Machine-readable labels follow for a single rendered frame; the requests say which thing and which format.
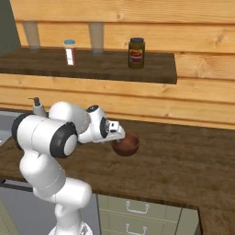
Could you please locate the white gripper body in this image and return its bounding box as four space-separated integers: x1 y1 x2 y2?
105 128 127 144

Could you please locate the grey-green wall cabinet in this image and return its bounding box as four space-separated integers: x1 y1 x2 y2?
0 0 23 58

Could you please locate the dark jar black lid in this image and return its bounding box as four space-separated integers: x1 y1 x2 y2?
128 37 146 70

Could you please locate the grey soap dispenser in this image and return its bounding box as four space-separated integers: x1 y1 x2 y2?
28 96 48 118

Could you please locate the white spice jar blue lid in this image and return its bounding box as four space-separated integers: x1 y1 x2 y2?
63 39 78 67

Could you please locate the grey sink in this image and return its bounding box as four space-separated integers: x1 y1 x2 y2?
0 110 22 147

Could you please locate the brown bowl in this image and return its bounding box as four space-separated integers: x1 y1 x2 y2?
110 133 140 158

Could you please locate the grey dishwasher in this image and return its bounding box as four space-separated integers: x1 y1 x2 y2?
0 179 101 235

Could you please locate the pale green cabinet panel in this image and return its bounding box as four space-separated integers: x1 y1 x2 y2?
174 207 202 235

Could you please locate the dark wooden shelf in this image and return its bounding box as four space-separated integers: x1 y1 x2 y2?
0 47 179 85

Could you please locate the pale green drawer front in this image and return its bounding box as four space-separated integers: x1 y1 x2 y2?
98 209 182 235
96 194 184 222

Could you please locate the white drawer handle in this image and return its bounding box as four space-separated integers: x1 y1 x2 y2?
125 200 151 215
125 222 148 235

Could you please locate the pale shelf bracket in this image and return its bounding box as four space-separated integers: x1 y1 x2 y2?
88 22 106 54
22 21 41 50

